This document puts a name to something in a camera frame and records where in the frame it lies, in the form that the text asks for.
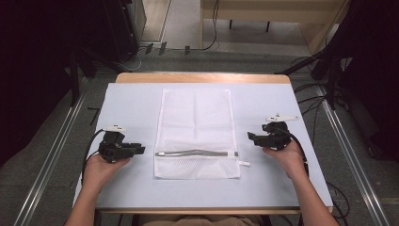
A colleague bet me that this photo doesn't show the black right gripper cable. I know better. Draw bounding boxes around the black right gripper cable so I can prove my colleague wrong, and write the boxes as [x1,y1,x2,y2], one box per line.
[273,125,311,177]

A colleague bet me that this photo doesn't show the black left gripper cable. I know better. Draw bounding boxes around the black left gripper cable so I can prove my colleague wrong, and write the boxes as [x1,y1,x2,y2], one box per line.
[80,128,106,186]

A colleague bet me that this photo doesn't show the person's left hand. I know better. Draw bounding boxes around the person's left hand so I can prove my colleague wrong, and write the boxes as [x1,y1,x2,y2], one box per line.
[83,153,132,190]

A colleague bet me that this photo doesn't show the metal floor rail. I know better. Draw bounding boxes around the metal floor rail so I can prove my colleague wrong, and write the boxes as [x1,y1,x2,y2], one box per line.
[314,84,391,226]
[12,78,89,226]

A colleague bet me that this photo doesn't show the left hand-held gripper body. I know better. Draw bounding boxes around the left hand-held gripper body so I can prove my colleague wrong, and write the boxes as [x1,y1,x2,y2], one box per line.
[98,124,141,164]

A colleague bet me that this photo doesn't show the black cabinet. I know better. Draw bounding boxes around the black cabinet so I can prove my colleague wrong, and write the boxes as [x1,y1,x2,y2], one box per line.
[102,0,148,63]

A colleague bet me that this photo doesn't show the light blue table mat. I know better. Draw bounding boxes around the light blue table mat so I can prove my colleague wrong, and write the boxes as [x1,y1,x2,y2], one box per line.
[72,82,334,211]

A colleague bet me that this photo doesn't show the black hanging cable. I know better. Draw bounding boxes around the black hanging cable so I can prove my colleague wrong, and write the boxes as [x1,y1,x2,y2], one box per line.
[200,0,220,52]

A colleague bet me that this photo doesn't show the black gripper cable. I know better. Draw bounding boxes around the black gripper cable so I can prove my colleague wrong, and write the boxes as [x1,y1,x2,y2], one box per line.
[80,128,106,186]
[273,125,311,177]

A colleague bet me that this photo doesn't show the person's right hand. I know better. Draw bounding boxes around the person's right hand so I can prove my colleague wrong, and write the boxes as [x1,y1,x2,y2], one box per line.
[262,140,308,183]

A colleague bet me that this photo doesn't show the black curtain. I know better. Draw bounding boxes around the black curtain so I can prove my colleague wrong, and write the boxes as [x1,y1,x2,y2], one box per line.
[313,0,399,163]
[0,0,104,168]

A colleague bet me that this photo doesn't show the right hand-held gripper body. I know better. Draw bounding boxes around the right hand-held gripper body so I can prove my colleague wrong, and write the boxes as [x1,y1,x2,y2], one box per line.
[252,112,300,152]

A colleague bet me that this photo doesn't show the wooden table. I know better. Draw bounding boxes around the wooden table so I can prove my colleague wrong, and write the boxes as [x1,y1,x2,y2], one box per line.
[72,72,334,226]

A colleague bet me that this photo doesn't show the black floor cables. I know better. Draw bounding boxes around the black floor cables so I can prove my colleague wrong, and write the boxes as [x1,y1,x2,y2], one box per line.
[290,56,330,145]

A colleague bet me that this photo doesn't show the white mesh laundry bag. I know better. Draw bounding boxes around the white mesh laundry bag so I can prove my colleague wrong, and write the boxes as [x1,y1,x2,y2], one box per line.
[152,88,251,181]

